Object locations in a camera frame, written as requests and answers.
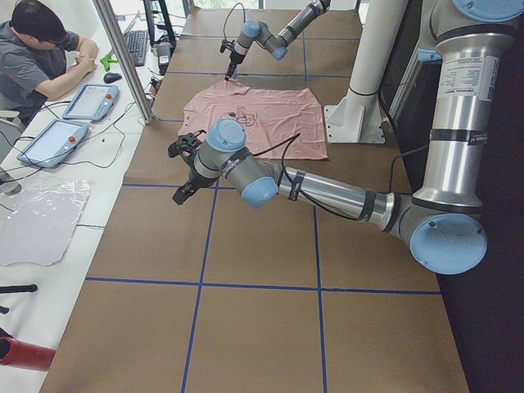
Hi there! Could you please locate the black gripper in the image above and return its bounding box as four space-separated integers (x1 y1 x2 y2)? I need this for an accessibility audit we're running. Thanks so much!
219 38 244 80
167 130 205 204

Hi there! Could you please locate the pink Snoopy t-shirt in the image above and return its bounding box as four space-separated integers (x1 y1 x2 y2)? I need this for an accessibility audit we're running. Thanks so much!
178 79 328 160

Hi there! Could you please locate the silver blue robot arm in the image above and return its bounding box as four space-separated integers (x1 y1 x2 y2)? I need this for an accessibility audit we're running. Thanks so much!
220 0 331 80
168 1 523 274

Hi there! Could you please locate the black power box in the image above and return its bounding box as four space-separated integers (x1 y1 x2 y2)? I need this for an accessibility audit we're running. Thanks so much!
156 42 172 75

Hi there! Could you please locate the blue tape line lengthwise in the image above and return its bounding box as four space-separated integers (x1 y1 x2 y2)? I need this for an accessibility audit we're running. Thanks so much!
180 186 219 393

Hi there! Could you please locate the black keyboard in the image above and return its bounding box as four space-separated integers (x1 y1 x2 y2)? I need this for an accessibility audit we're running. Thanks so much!
124 30 149 66

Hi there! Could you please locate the black computer mouse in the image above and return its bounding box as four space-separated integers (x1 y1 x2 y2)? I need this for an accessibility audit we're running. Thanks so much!
103 72 122 84

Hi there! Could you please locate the green clamp tool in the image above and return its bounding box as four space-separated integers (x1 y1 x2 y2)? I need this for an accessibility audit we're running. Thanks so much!
99 52 119 72

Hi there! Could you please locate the far blue teach pendant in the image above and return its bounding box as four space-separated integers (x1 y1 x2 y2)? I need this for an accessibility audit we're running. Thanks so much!
62 84 120 122

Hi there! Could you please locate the blue teach pendant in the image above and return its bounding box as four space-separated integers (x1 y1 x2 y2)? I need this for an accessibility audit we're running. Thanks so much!
17 119 89 169
62 84 120 122

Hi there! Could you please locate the blue tape line crosswise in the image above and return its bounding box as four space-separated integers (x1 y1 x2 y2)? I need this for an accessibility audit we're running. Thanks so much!
85 277 441 296

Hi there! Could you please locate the near blue teach pendant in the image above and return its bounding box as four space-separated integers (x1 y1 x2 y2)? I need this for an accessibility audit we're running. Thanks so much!
17 119 89 169

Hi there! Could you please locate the clear plastic bag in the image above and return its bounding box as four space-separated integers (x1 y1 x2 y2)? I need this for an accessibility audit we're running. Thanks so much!
1 178 91 267

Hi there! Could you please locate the seated person grey shirt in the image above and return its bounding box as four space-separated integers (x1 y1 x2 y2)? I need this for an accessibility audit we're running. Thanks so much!
1 1 98 126

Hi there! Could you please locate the red cylinder bottle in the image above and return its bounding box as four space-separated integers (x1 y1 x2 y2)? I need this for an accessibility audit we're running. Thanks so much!
1 337 56 372

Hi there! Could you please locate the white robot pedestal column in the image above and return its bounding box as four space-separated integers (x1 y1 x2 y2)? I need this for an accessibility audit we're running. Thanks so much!
324 0 408 144

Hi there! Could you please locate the aluminium frame post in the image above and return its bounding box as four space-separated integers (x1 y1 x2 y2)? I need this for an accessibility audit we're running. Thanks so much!
93 0 154 124

